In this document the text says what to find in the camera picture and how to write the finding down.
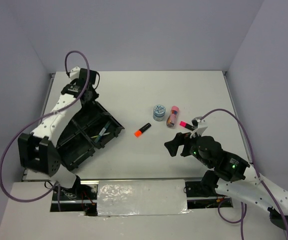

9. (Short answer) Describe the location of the blue clear slim highlighter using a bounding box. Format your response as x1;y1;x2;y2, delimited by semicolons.
94;121;110;143

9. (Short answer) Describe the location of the black four-compartment organizer tray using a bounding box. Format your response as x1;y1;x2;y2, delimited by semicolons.
56;101;124;171

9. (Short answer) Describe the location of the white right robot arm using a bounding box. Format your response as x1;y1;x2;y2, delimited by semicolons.
164;132;288;230

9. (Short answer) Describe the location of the orange cap black highlighter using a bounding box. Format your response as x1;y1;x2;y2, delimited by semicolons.
134;123;151;138

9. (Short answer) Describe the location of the pink lid clear jar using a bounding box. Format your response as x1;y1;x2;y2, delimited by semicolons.
166;106;179;129

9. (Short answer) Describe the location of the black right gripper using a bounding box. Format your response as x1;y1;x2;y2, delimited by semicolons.
163;128;213;168

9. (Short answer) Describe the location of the pink cap black highlighter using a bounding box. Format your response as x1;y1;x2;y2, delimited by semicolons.
179;121;195;131

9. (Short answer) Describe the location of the yellow clear slim highlighter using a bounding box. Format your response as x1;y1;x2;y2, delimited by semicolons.
90;132;110;139

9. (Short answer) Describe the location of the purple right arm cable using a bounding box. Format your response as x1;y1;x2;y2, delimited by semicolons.
200;108;288;240

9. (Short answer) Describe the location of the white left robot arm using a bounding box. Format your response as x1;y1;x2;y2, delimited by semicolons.
17;67;100;200

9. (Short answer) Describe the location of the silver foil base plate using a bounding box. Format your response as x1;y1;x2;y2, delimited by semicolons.
97;179;189;217

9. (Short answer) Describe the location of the blue white round tub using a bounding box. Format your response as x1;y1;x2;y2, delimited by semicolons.
153;104;166;122

